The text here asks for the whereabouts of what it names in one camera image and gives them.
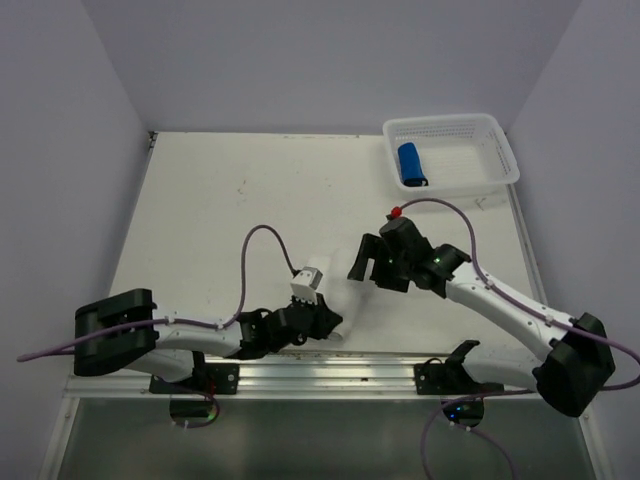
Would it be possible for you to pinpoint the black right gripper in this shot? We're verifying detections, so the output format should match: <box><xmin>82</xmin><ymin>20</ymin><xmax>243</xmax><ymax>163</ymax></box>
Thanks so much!
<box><xmin>348</xmin><ymin>233</ymin><xmax>411</xmax><ymax>293</ymax></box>

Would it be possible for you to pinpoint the white towel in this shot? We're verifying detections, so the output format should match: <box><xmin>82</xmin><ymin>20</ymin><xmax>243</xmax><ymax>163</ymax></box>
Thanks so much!
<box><xmin>306</xmin><ymin>248</ymin><xmax>368</xmax><ymax>344</ymax></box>

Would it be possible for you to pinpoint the blue towel with black trim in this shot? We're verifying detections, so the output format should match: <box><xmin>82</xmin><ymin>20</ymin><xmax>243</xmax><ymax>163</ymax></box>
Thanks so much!
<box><xmin>397</xmin><ymin>142</ymin><xmax>429</xmax><ymax>188</ymax></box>

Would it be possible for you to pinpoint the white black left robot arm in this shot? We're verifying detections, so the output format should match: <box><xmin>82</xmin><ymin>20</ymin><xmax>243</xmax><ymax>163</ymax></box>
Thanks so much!
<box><xmin>73</xmin><ymin>289</ymin><xmax>343</xmax><ymax>393</ymax></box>

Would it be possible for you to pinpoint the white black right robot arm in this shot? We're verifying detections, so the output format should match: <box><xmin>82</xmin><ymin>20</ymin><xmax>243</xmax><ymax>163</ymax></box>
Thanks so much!
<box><xmin>348</xmin><ymin>216</ymin><xmax>615</xmax><ymax>417</ymax></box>

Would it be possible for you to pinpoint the white plastic basket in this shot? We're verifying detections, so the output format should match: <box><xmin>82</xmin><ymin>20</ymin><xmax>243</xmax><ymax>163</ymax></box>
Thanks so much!
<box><xmin>382</xmin><ymin>113</ymin><xmax>520</xmax><ymax>199</ymax></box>

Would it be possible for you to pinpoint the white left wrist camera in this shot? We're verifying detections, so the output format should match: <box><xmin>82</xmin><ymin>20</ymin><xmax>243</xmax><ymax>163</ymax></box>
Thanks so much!
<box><xmin>290</xmin><ymin>266</ymin><xmax>323</xmax><ymax>304</ymax></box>

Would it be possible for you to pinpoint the aluminium rail frame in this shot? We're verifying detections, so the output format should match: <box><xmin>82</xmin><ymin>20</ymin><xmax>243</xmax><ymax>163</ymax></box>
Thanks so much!
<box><xmin>39</xmin><ymin>130</ymin><xmax>614</xmax><ymax>480</ymax></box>

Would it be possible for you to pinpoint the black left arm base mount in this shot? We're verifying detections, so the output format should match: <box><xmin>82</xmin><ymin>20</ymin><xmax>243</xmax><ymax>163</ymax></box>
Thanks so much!
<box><xmin>149</xmin><ymin>363</ymin><xmax>240</xmax><ymax>396</ymax></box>

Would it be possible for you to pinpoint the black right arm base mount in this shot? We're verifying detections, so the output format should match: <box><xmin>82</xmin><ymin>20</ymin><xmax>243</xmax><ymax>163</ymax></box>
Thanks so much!
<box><xmin>413</xmin><ymin>358</ymin><xmax>505</xmax><ymax>396</ymax></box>

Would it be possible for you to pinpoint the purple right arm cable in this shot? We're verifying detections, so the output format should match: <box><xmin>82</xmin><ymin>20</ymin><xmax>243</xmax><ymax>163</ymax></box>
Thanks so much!
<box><xmin>394</xmin><ymin>198</ymin><xmax>640</xmax><ymax>480</ymax></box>

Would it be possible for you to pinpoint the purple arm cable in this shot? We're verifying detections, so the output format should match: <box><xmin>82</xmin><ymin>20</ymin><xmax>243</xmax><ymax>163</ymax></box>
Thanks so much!
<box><xmin>17</xmin><ymin>225</ymin><xmax>301</xmax><ymax>429</ymax></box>
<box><xmin>394</xmin><ymin>198</ymin><xmax>640</xmax><ymax>480</ymax></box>

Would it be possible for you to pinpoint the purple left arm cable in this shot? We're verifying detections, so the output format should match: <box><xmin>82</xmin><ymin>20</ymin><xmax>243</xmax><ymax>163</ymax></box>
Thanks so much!
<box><xmin>17</xmin><ymin>225</ymin><xmax>301</xmax><ymax>429</ymax></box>

